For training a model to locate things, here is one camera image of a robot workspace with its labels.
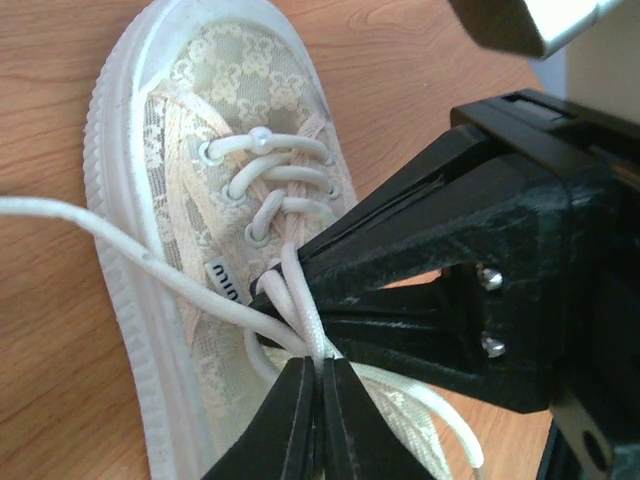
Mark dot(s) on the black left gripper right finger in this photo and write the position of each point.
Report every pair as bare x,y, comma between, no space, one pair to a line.
358,443

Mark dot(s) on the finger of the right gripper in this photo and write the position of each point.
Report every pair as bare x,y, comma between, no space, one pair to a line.
367,227

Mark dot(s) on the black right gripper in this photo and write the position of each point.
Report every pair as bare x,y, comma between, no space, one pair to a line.
517,284

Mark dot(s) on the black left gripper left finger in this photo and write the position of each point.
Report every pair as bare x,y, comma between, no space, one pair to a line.
279,441

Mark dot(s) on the white canvas sneaker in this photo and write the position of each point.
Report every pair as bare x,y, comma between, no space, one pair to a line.
185,73

